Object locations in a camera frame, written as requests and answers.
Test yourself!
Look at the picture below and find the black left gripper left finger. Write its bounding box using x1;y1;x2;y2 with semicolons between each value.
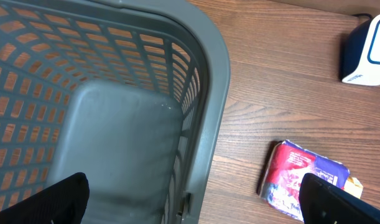
0;172;90;224

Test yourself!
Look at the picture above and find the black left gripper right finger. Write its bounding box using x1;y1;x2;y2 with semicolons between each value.
299;173;380;224

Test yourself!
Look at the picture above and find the red purple snack bag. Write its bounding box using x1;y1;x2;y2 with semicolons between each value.
259;140;350;222

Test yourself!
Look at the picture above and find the white barcode scanner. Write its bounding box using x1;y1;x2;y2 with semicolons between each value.
341;14;380;86

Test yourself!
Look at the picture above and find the grey plastic mesh basket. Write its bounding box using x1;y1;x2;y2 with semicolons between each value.
0;0;230;223

